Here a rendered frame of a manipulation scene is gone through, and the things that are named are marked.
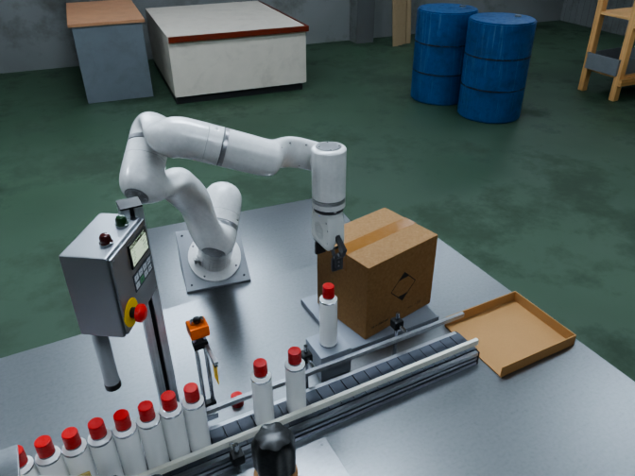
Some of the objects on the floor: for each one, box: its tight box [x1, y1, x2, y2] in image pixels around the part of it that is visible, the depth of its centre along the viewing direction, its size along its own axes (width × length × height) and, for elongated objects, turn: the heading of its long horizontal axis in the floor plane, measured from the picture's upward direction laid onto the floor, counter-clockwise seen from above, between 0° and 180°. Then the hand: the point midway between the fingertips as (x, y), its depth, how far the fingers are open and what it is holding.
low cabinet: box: [146, 0, 309, 104], centre depth 729 cm, size 161×203×75 cm
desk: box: [66, 0, 154, 104], centre depth 702 cm, size 81×157×88 cm, turn 22°
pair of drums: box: [411, 3, 537, 124], centre depth 613 cm, size 83×141×100 cm, turn 23°
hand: (328, 258), depth 150 cm, fingers open, 8 cm apart
